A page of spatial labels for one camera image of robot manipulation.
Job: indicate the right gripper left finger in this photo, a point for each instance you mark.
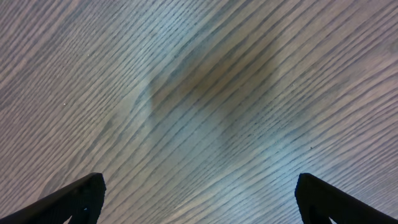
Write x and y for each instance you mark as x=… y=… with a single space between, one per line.
x=78 y=202

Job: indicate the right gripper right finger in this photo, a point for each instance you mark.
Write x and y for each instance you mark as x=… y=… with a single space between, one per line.
x=320 y=202

